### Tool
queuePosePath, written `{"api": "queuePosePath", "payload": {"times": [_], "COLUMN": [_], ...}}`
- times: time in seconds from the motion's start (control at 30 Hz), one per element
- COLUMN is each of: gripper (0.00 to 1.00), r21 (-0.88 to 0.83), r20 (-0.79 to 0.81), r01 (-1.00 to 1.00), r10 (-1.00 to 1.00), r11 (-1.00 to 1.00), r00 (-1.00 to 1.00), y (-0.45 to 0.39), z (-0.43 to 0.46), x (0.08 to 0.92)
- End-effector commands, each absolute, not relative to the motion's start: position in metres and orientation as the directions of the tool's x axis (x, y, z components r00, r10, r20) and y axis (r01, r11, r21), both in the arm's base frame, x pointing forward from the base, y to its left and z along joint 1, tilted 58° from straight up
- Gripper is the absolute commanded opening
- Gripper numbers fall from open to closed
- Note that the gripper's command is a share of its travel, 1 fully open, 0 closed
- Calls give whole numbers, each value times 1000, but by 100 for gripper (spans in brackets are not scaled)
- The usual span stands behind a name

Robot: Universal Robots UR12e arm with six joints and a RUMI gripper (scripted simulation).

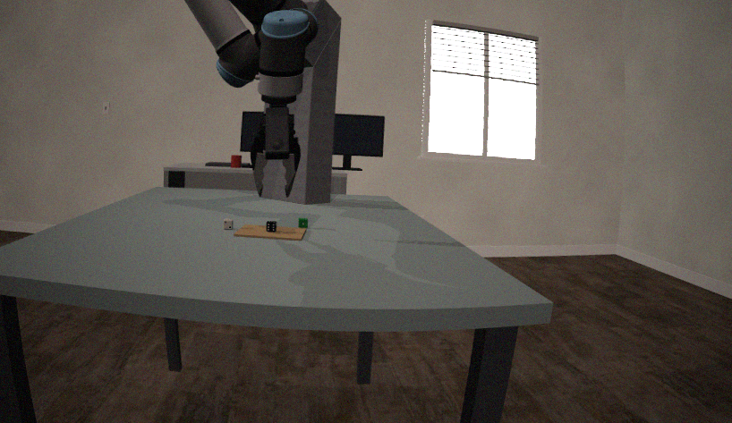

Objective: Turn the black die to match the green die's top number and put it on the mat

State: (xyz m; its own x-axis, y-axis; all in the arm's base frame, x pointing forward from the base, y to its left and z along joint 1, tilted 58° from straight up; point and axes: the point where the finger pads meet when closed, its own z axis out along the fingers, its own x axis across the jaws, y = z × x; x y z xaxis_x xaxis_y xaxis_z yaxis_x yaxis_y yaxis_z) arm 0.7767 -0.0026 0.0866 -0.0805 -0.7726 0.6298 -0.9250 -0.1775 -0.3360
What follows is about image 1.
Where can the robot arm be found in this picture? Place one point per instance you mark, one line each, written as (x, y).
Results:
(280, 51)

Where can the orange flat mat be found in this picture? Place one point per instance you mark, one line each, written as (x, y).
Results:
(282, 233)

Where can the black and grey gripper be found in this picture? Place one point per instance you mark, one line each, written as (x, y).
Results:
(258, 160)

